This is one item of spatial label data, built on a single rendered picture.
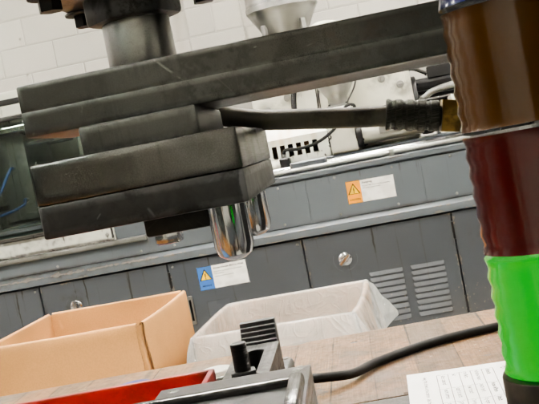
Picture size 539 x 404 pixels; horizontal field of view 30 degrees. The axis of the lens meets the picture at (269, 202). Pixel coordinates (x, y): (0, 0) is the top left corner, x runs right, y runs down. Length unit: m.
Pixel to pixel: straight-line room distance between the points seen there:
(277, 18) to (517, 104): 5.38
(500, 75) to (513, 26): 0.01
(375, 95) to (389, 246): 0.98
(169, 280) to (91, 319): 1.79
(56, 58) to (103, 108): 6.89
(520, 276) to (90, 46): 7.08
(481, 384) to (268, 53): 0.44
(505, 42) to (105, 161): 0.25
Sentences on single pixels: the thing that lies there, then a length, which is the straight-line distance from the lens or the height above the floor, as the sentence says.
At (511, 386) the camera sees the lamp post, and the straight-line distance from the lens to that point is 0.29.
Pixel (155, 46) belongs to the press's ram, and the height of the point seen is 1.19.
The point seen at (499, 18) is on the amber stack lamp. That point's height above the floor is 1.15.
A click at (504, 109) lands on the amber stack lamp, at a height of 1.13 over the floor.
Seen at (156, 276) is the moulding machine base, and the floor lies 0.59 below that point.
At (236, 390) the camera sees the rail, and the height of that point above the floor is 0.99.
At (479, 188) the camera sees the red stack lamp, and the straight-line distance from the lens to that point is 0.28.
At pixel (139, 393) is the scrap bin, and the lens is 0.83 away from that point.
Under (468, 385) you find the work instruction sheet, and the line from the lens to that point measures 0.86.
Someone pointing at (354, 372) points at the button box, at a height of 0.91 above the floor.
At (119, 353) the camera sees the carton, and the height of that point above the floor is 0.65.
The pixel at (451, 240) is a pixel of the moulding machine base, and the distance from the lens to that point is 5.02.
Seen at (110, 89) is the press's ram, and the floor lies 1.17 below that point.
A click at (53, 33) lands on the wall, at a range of 7.42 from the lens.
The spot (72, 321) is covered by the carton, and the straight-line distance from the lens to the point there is 3.44.
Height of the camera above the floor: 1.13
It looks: 3 degrees down
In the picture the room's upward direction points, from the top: 11 degrees counter-clockwise
